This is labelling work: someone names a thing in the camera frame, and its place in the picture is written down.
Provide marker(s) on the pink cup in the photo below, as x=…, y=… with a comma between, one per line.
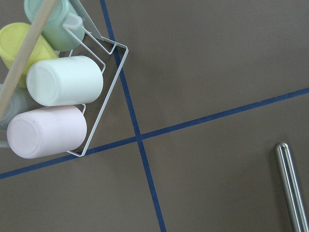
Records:
x=46, y=131

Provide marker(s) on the white cup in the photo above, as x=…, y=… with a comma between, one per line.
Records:
x=65, y=81

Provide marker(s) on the mint green cup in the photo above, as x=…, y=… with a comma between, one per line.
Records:
x=53, y=31

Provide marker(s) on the grey blue cup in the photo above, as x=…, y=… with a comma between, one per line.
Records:
x=20, y=102

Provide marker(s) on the yellow cup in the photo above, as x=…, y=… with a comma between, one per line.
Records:
x=11, y=38

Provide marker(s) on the stainless steel muddler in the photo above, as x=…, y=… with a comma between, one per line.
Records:
x=291, y=188

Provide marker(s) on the white wire cup rack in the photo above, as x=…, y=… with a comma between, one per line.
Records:
x=109, y=54

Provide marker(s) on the wooden rack handle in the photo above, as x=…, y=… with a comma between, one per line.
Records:
x=24, y=53

